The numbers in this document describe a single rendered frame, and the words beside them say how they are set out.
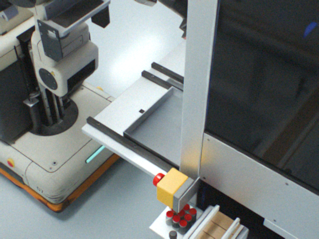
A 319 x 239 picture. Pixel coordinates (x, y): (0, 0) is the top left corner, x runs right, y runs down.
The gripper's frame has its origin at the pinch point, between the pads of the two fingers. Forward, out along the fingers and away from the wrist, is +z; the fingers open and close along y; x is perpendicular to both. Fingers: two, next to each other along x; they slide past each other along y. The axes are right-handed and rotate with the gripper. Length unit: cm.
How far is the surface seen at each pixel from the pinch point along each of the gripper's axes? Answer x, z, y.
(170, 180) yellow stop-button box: -9.3, 5.3, -47.6
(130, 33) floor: 185, 5, 56
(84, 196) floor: 117, 16, -56
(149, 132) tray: 20.5, 2.7, -32.9
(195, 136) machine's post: -20.3, 1.8, -37.0
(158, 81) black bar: 30.7, 0.1, -13.2
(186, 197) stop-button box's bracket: -10, 11, -50
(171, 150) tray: 13.9, 9.7, -35.6
